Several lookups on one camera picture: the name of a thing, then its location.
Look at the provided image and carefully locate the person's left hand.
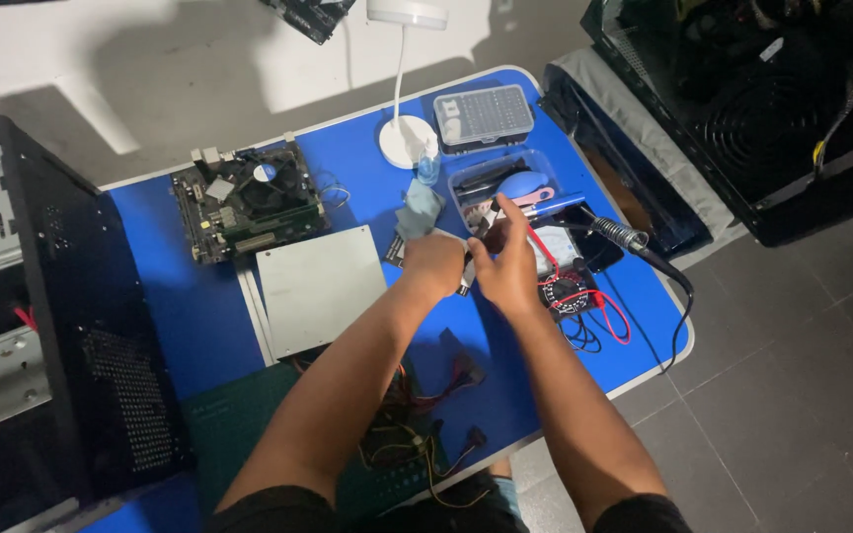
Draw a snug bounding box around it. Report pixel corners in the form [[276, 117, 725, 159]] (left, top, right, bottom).
[[401, 232, 469, 300]]

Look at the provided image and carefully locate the person's right hand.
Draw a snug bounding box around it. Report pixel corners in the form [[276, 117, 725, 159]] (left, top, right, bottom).
[[468, 194, 544, 320]]

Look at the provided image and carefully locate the small black component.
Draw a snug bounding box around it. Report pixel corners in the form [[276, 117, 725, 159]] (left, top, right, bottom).
[[456, 252, 477, 298]]

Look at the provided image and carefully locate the grey cleaning cloth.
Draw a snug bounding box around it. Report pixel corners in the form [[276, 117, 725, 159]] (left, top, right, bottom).
[[394, 178, 447, 242]]

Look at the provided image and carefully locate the clear plastic tool box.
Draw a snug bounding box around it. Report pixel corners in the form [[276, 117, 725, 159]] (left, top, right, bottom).
[[447, 149, 583, 238]]

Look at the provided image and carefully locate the small clear spray bottle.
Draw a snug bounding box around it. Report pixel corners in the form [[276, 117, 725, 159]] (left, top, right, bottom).
[[417, 136, 443, 187]]

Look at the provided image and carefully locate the blue air blower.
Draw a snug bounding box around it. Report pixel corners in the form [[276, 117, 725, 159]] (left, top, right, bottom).
[[497, 171, 552, 202]]

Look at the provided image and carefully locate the pink plastic pry tool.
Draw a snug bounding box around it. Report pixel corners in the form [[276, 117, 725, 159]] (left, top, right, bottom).
[[511, 188, 557, 209]]

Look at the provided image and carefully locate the blue pen-shaped tool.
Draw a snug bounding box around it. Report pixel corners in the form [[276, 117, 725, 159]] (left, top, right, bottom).
[[523, 193, 587, 220]]

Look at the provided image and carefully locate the black multimeter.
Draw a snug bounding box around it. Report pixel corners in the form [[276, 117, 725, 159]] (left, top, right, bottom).
[[537, 265, 604, 324]]

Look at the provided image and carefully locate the white desk lamp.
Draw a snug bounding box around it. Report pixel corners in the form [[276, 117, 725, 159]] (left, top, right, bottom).
[[366, 0, 450, 170]]

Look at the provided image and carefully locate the grey metal power supply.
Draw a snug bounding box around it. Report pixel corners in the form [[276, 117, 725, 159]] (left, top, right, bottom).
[[237, 225, 389, 368]]

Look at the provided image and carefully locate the clear screwdriver bit box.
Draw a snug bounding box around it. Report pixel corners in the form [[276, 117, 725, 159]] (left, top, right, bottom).
[[432, 83, 536, 155]]

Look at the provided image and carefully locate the red multimeter probe lead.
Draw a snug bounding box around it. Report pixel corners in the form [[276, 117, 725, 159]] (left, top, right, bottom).
[[526, 225, 632, 346]]

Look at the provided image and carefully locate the black glass side panel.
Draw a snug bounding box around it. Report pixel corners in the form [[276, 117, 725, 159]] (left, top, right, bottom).
[[541, 64, 714, 261]]

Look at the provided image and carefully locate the green computer motherboard with fan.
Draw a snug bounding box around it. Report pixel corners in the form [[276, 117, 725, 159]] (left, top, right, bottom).
[[169, 139, 332, 267]]

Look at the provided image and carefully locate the green cutting mat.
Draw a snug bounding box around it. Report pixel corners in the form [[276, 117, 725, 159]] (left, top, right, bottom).
[[178, 361, 451, 523]]

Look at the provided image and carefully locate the person's black clothing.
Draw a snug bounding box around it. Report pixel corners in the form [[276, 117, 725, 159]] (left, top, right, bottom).
[[204, 474, 694, 533]]

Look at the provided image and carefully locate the dark circuit board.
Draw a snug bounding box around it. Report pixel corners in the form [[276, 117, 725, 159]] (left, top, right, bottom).
[[259, 0, 358, 46]]

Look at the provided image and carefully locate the large black computer case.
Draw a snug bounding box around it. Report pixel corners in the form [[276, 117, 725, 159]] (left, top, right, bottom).
[[580, 0, 853, 249]]

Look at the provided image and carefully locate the black open computer case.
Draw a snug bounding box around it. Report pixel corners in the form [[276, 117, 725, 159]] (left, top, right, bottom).
[[0, 114, 195, 533]]

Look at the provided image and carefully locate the bundle of power supply cables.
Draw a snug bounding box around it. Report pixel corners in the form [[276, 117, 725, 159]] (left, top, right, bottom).
[[292, 329, 491, 512]]

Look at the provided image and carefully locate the soldering iron with black cable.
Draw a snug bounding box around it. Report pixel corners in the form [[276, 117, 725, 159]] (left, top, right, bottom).
[[545, 213, 696, 373]]

